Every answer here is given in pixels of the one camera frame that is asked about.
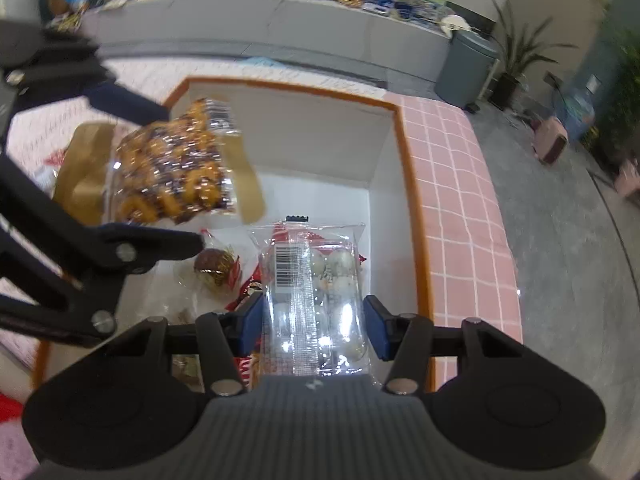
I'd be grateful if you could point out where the trailing green plant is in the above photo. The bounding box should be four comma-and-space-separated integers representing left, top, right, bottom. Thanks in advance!
585, 10, 640, 171

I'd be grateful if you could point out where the red packet with yellow label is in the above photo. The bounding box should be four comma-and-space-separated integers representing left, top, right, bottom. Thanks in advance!
225, 224, 368, 311

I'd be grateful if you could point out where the red cloth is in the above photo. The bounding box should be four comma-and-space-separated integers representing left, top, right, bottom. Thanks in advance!
0, 390, 36, 426

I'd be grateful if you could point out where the white snack packet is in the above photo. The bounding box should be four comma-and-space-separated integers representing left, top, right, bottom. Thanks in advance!
32, 147, 68, 196

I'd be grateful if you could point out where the brown round candy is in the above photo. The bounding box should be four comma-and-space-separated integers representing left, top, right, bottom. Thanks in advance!
175, 245, 243, 291

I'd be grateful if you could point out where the pink grid cloth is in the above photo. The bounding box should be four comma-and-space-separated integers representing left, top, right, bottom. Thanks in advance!
385, 92, 523, 393

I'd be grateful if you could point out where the long-leaf potted plant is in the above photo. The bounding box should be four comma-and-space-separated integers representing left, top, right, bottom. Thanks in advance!
487, 0, 578, 111

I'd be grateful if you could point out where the orange stick snack packet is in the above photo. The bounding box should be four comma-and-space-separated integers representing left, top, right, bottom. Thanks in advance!
170, 352, 263, 393

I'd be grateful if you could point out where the orange cardboard box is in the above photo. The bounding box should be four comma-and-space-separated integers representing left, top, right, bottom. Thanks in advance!
32, 76, 436, 396

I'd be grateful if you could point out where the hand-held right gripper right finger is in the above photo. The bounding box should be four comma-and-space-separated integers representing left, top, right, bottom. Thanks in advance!
363, 294, 571, 396

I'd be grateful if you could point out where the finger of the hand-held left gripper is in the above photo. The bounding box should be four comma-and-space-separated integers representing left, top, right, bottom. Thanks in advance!
0, 152, 207, 348
0, 19, 171, 126

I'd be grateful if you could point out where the pink space heater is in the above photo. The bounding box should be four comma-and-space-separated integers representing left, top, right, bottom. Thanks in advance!
532, 116, 571, 165

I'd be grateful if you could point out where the gold-edged twisted snack packet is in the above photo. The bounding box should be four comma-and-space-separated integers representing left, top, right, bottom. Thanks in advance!
52, 99, 266, 227

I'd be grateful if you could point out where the pile of yellow black packets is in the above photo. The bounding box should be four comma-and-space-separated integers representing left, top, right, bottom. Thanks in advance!
47, 10, 86, 31

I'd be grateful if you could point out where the grey marble television cabinet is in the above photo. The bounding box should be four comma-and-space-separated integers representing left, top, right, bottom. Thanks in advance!
80, 0, 451, 83

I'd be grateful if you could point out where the grey trash bin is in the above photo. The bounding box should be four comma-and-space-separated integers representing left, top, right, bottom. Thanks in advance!
434, 29, 501, 111

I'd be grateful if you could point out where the large blue water bottle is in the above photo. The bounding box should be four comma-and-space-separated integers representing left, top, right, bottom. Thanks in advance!
552, 85, 598, 141

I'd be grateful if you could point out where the clear packet of white balls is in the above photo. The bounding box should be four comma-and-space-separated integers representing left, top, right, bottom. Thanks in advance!
248, 220, 383, 386

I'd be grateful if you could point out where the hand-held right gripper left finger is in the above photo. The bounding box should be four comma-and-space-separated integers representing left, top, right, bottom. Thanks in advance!
75, 291, 266, 397

